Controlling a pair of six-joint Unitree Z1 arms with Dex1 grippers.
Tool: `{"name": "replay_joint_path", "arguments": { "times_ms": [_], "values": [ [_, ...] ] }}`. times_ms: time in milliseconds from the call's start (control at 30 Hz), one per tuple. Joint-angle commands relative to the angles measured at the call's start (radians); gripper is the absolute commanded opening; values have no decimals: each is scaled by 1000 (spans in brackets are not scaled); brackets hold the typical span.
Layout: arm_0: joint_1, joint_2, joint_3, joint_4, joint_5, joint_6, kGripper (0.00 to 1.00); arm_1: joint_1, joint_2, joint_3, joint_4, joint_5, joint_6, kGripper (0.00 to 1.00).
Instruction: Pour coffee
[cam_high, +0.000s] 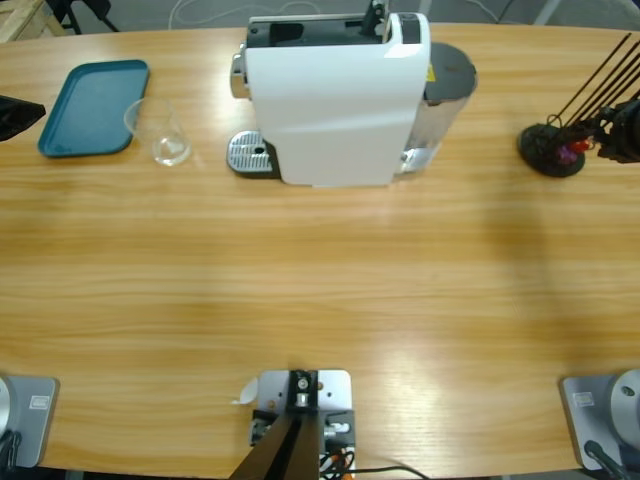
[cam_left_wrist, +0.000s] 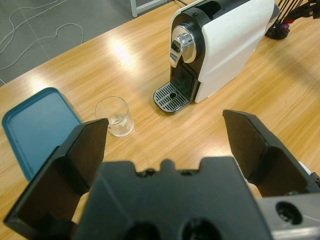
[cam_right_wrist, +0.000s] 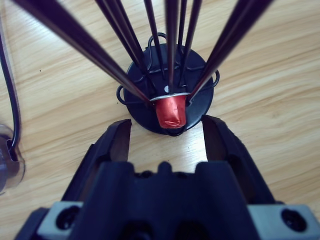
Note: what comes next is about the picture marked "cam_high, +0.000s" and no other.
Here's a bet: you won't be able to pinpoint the teal plastic tray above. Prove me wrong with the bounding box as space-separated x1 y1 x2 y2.
37 59 151 159

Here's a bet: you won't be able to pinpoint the black stand legs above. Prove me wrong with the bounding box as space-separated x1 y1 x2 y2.
47 0 121 35

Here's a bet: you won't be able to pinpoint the grey metal leg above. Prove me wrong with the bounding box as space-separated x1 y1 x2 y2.
530 0 562 25

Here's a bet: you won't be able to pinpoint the thin black cable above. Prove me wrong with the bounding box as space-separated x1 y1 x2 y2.
349 465 432 480

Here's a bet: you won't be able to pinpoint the silver drip tray grid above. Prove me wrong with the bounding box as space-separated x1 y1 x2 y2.
227 129 282 180

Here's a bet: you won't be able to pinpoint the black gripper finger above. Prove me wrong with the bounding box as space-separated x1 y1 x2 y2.
0 95 46 142

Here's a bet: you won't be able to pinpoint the clear water tank black lid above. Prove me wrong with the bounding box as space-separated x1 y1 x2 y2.
399 42 480 175

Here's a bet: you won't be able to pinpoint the grey coffee machine lever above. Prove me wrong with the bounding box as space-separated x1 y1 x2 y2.
360 0 394 39

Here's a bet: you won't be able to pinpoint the white mount block dark post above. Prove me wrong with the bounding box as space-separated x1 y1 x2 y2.
229 368 357 480

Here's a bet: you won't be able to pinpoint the clear glass cup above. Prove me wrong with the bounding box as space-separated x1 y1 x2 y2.
123 97 193 168

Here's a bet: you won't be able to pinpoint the orange cable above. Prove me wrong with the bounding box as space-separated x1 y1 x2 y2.
319 447 357 474

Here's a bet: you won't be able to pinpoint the black capsule holder with rods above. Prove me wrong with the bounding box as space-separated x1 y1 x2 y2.
517 33 640 179

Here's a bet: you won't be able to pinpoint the white capsule coffee machine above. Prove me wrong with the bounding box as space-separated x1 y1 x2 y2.
230 12 434 190

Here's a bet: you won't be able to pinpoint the white tape tag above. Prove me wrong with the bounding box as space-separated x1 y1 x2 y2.
230 377 260 406

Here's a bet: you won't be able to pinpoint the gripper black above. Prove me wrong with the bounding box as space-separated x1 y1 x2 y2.
594 99 640 164

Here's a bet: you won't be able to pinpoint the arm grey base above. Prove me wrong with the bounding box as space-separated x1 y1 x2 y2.
0 374 61 469
558 368 640 472

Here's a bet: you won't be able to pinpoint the wooden crate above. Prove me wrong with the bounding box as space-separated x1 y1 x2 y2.
0 0 55 45

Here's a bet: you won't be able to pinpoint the black base cable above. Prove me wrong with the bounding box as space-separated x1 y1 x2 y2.
0 429 24 471
583 439 629 480

